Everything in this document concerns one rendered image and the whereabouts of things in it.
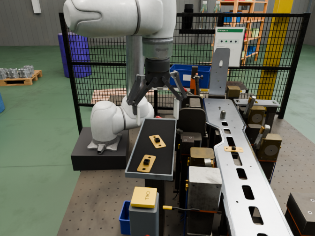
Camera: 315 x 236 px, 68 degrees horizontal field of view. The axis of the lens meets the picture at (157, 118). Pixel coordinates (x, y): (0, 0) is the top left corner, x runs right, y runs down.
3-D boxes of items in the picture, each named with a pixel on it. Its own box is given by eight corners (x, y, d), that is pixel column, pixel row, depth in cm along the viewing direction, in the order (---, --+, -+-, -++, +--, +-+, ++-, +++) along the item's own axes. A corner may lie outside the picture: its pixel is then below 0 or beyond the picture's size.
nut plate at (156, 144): (166, 146, 80) (166, 143, 79) (155, 149, 79) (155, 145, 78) (158, 135, 87) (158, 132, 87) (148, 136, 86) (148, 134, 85)
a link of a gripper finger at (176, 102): (173, 98, 79) (176, 97, 80) (173, 116, 82) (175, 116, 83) (177, 100, 77) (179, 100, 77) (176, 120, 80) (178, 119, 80)
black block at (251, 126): (258, 171, 140) (268, 129, 127) (241, 170, 141) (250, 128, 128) (256, 166, 145) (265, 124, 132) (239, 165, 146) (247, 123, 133)
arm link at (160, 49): (178, 38, 65) (177, 60, 67) (166, 34, 73) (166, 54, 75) (146, 40, 62) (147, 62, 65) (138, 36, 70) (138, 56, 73)
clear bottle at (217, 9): (220, 29, 185) (222, 1, 176) (211, 29, 185) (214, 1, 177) (218, 28, 191) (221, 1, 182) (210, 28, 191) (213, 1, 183)
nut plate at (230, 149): (242, 147, 109) (242, 145, 108) (243, 152, 105) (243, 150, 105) (223, 146, 109) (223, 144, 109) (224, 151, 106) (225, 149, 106)
